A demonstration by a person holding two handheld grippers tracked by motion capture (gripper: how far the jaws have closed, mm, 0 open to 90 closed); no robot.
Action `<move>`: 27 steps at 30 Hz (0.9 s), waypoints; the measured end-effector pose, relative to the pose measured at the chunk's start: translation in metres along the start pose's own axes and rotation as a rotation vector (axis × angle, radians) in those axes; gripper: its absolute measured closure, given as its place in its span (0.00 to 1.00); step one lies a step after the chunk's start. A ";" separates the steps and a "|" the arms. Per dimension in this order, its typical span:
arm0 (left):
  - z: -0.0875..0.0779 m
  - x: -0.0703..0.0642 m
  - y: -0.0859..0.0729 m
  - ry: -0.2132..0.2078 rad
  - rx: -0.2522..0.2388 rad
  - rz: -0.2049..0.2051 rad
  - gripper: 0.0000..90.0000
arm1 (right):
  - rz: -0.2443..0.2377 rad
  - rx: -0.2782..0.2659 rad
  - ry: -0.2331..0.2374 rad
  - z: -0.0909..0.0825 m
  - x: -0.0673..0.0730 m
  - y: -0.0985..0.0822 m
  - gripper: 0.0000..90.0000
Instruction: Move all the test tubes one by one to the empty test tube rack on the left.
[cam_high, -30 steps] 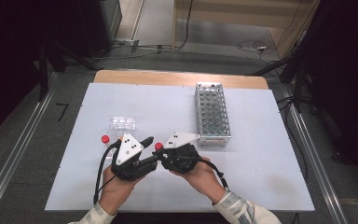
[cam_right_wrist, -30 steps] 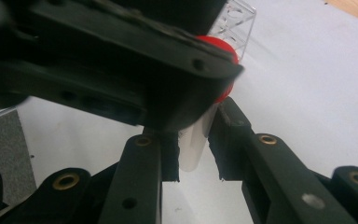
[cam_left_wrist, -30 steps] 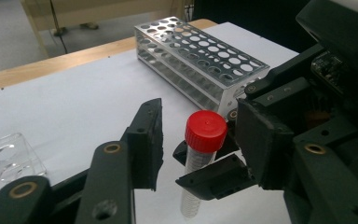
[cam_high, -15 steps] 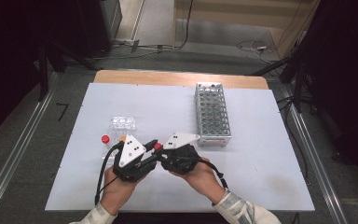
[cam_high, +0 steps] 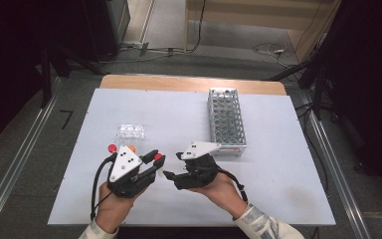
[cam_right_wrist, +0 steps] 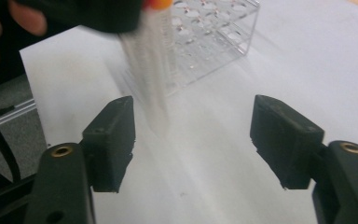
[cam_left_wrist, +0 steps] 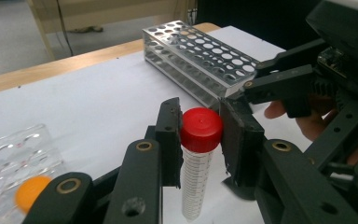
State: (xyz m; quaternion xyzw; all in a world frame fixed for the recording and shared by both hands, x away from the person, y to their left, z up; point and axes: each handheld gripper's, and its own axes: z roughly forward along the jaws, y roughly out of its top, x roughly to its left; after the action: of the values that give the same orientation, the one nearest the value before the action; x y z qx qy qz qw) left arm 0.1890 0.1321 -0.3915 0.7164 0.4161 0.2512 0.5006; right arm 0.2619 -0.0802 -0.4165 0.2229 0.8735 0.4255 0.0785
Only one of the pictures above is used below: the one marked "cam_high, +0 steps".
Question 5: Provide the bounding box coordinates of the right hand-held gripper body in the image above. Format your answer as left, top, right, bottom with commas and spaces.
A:
173, 141, 223, 191

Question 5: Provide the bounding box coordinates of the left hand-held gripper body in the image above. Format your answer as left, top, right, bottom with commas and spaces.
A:
106, 144, 157, 199

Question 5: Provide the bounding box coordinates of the clear acrylic tube rack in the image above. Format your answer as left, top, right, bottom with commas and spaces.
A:
116, 122, 146, 141

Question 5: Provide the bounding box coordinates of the metal test tube rack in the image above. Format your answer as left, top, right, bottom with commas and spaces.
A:
207, 87, 248, 157

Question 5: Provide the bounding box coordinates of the person's right hand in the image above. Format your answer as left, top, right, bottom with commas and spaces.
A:
188, 171, 247, 221

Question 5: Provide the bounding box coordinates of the person's left hand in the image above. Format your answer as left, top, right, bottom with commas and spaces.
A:
95, 181, 146, 234

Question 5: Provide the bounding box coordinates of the wooden table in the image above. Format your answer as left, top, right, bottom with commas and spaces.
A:
99, 74, 287, 97

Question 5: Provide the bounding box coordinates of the black stand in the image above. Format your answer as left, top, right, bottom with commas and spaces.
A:
267, 56, 328, 122
39, 43, 108, 109

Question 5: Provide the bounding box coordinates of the dark cabinet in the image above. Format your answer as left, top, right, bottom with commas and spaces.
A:
79, 0, 131, 63

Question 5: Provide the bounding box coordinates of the wooden panel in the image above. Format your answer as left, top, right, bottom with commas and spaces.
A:
184, 0, 342, 64

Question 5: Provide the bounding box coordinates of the dark curtain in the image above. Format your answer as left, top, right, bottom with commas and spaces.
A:
0, 0, 84, 155
321, 0, 382, 200

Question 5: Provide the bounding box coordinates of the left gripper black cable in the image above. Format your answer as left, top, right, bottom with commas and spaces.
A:
90, 154, 117, 222

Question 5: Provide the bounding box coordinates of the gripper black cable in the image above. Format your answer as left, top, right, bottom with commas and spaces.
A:
216, 168, 249, 204
90, 154, 117, 222

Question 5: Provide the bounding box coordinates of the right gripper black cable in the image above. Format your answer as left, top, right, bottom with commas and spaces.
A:
216, 168, 249, 204

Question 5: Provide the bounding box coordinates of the metal floor rail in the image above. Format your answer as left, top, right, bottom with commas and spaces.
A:
0, 76, 64, 239
297, 90, 373, 239

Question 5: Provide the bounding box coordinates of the black floor cable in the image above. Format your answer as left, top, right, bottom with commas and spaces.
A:
165, 0, 208, 56

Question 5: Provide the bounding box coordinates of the white cable with plug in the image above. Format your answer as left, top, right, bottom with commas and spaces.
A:
252, 41, 301, 69

